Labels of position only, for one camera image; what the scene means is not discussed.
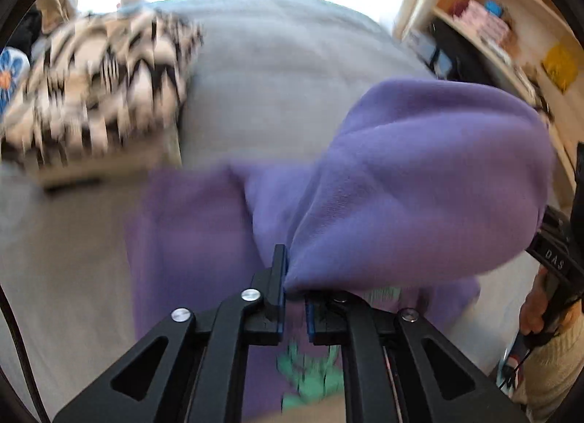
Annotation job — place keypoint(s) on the wooden bookshelf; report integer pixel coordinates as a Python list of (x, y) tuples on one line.
[(538, 7)]

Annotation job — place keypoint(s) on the black knit cloth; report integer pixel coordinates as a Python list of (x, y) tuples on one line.
[(25, 30)]

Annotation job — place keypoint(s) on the small blue box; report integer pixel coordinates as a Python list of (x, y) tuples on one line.
[(493, 8)]

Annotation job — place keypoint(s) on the blue floral rolled quilt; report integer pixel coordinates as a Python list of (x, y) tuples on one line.
[(11, 73)]

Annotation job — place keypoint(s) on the person's right hand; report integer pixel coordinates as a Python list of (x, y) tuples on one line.
[(531, 309)]

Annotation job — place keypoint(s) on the purple zip hoodie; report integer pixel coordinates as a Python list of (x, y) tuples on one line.
[(410, 176)]

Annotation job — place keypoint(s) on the black bag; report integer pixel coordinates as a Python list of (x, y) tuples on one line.
[(465, 67)]

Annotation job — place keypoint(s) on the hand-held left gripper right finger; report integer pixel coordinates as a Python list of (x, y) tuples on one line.
[(319, 318)]

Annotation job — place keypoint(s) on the grey fleece bed blanket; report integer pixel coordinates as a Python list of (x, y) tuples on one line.
[(273, 85)]

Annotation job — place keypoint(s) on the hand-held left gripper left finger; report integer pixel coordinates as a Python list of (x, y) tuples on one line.
[(278, 286)]

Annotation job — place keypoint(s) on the person's right forearm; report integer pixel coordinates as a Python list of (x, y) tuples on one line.
[(556, 368)]

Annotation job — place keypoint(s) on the yellow packet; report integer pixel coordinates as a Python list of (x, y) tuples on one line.
[(560, 67)]

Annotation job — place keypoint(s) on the black and beige patterned pillow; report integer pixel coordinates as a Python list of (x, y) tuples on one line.
[(105, 85)]

